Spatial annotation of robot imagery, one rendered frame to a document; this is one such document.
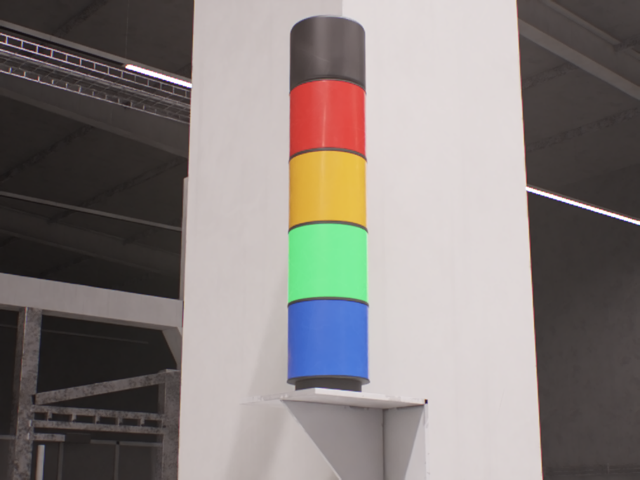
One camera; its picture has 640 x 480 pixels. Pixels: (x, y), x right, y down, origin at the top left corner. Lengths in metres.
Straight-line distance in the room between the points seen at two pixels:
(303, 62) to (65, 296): 11.36
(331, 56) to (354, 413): 0.28
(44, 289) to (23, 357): 0.81
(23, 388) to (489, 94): 10.85
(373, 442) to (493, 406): 0.21
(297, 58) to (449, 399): 0.33
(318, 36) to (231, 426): 0.37
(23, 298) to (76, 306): 0.65
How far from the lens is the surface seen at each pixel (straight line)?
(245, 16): 1.09
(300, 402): 0.76
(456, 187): 1.00
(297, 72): 0.83
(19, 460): 11.72
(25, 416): 11.76
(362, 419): 0.80
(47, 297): 12.05
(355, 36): 0.84
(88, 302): 12.27
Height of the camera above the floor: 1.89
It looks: 15 degrees up
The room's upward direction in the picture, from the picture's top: straight up
